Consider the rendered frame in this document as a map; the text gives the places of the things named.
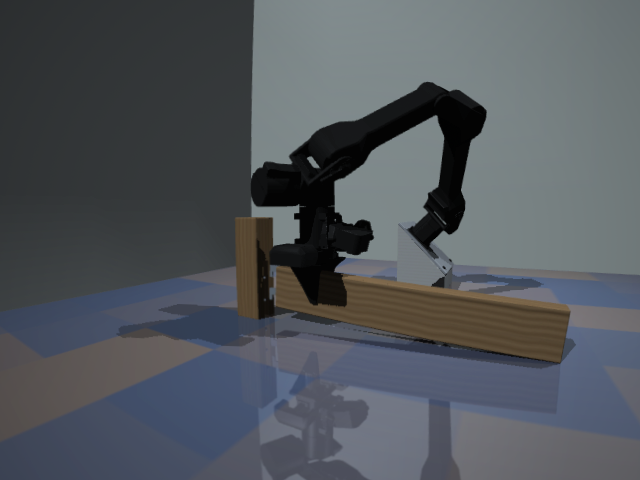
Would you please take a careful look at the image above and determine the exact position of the wooden side rail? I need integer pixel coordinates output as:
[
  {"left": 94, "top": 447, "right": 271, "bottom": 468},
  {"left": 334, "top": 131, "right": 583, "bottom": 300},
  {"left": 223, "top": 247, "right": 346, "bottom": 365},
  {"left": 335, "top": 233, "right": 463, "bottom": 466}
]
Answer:
[{"left": 269, "top": 265, "right": 571, "bottom": 363}]

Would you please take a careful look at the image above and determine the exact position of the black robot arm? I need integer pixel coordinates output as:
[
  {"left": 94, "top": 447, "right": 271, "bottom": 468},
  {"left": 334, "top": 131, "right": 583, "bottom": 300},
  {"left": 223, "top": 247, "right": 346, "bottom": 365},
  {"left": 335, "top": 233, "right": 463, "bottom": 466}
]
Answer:
[{"left": 251, "top": 82, "right": 487, "bottom": 255}]

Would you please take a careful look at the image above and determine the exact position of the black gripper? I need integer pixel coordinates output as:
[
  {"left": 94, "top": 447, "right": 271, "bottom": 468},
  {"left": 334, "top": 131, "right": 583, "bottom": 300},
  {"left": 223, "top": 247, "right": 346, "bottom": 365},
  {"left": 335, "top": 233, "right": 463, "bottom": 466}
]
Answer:
[{"left": 269, "top": 206, "right": 349, "bottom": 304}]

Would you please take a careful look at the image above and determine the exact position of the wooden post with slot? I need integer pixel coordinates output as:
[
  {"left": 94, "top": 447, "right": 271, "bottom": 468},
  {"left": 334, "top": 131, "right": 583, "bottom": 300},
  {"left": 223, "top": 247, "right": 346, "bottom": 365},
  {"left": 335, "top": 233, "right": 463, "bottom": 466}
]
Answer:
[{"left": 235, "top": 217, "right": 275, "bottom": 319}]

